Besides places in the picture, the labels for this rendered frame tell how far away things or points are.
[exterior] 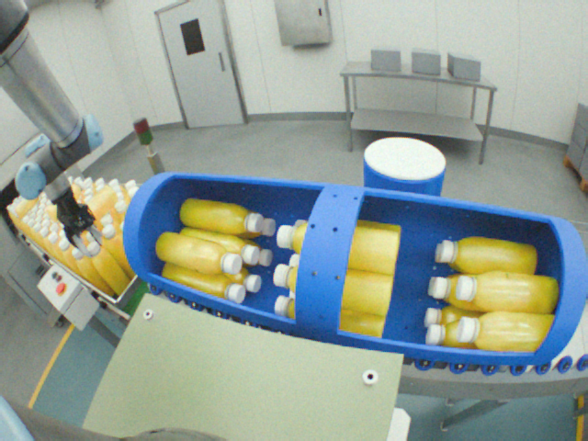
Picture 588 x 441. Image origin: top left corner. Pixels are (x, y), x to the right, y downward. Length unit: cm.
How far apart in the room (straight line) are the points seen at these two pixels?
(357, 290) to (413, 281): 23
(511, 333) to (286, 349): 34
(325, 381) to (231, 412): 8
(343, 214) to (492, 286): 27
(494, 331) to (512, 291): 7
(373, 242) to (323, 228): 8
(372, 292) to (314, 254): 12
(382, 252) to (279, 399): 28
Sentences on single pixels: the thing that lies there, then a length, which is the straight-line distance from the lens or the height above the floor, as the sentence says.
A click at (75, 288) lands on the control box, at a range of 78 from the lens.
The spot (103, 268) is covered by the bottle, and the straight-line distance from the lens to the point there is 87.
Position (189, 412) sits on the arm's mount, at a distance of 26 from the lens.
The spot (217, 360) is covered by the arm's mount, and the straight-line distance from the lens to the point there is 26.
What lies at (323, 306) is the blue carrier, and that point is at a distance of 40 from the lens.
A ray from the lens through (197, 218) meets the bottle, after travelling 65.
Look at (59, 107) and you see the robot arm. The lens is 50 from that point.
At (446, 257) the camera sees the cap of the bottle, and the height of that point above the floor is 112.
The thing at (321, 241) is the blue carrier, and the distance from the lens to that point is 39.
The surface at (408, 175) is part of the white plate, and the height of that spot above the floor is 104.
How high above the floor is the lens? 149
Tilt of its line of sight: 40 degrees down
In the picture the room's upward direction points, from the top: 11 degrees counter-clockwise
